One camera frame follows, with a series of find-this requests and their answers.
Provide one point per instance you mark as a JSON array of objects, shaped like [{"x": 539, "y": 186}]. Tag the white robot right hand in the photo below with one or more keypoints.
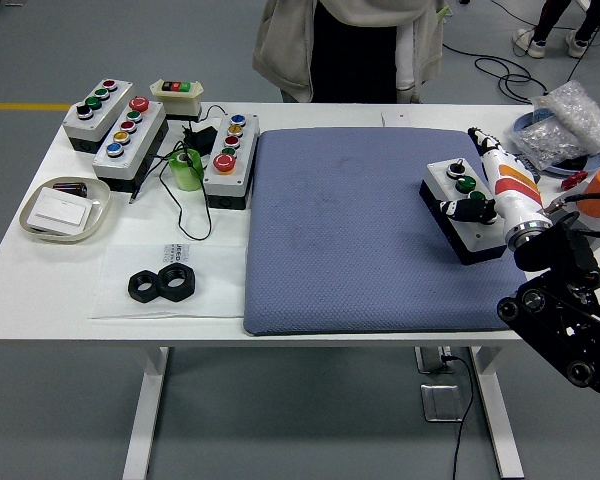
[{"x": 510, "y": 200}]

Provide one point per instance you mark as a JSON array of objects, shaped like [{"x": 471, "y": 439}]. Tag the grey four-button control box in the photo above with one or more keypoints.
[{"x": 472, "y": 240}]

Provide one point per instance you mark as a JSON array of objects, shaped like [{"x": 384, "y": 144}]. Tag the short five-button control box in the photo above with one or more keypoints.
[{"x": 247, "y": 145}]

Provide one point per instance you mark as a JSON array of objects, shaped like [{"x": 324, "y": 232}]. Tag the long five-button control box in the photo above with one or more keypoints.
[{"x": 145, "y": 135}]

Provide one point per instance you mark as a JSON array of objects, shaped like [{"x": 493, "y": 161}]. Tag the four-button box with selector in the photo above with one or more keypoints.
[{"x": 115, "y": 107}]

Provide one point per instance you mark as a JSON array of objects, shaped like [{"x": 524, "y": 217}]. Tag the silvery bubble wrap bag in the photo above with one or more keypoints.
[{"x": 545, "y": 142}]

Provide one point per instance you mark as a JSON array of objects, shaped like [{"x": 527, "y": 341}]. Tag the red clip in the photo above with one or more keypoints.
[{"x": 575, "y": 179}]

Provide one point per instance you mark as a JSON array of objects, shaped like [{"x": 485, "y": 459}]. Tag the person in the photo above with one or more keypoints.
[
  {"x": 535, "y": 47},
  {"x": 355, "y": 50}
]

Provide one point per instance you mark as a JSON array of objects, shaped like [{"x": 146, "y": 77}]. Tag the blue-grey quilted mat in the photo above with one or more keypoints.
[{"x": 340, "y": 225}]

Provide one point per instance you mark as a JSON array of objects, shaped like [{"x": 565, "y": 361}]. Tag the metal floor outlet plate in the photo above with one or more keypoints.
[{"x": 440, "y": 402}]

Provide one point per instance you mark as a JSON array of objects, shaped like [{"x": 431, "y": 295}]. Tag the white table leg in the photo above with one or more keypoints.
[
  {"x": 500, "y": 425},
  {"x": 145, "y": 415}
]

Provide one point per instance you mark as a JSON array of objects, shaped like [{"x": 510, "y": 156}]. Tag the clear printed plastic bag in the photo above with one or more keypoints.
[{"x": 215, "y": 290}]

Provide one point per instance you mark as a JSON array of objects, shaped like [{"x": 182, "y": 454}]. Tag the black power adapter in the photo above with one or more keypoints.
[{"x": 202, "y": 137}]

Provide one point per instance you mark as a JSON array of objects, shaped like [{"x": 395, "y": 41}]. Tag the green tape roll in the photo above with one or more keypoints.
[{"x": 190, "y": 175}]

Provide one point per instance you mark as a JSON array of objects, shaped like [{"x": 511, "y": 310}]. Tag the black hex nut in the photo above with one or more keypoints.
[
  {"x": 180, "y": 292},
  {"x": 135, "y": 290}
]

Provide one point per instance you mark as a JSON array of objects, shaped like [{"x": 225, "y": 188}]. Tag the white rounded tray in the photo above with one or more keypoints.
[{"x": 100, "y": 200}]

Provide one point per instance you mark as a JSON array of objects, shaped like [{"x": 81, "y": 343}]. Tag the dark cylindrical part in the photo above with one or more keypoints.
[{"x": 72, "y": 189}]

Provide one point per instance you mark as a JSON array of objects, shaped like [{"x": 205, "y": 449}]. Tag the cream switch box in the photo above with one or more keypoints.
[{"x": 180, "y": 105}]

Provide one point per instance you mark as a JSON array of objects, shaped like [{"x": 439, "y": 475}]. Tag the white switch plate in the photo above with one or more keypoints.
[{"x": 60, "y": 210}]

